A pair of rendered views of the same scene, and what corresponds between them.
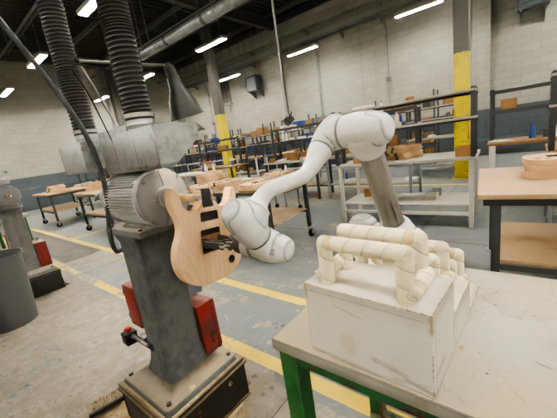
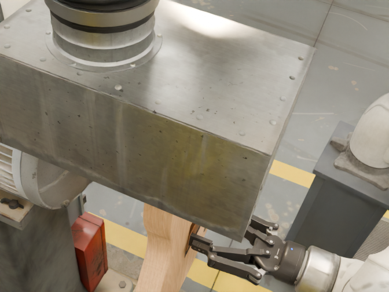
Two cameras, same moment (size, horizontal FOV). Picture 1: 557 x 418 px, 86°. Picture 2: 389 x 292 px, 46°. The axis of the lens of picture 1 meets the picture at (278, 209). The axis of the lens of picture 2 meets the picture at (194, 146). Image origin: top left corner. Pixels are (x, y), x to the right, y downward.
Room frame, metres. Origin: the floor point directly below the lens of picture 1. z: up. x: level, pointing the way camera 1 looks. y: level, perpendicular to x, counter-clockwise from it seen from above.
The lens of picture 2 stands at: (0.78, 0.52, 1.81)
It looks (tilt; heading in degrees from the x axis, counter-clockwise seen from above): 48 degrees down; 337
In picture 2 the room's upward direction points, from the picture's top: 9 degrees clockwise
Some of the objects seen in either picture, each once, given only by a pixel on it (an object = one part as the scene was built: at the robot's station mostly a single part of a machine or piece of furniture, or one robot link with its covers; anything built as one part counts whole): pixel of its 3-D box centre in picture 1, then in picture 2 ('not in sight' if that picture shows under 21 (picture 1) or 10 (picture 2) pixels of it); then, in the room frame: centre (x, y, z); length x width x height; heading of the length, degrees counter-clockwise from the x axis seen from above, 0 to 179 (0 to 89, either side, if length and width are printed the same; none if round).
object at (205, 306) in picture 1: (196, 316); (63, 239); (1.58, 0.57, 0.49); 0.25 x 0.12 x 0.37; 50
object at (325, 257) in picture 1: (326, 262); not in sight; (0.61, -0.09, 1.15); 0.03 x 0.03 x 0.09
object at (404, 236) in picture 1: (377, 234); not in sight; (0.61, -0.20, 1.20); 0.20 x 0.03 x 0.03; 46
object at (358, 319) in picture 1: (376, 316); not in sight; (0.58, -0.18, 1.02); 0.27 x 0.15 x 0.17; 48
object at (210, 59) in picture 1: (217, 103); not in sight; (11.33, 1.58, 2.99); 0.41 x 0.41 x 5.98; 50
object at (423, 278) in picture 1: (418, 283); not in sight; (0.51, -0.24, 1.12); 0.11 x 0.03 x 0.03; 138
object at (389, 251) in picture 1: (360, 247); not in sight; (0.55, -0.15, 1.20); 0.20 x 0.03 x 0.03; 46
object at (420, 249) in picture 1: (419, 260); not in sight; (0.55, -0.26, 1.15); 0.03 x 0.03 x 0.09
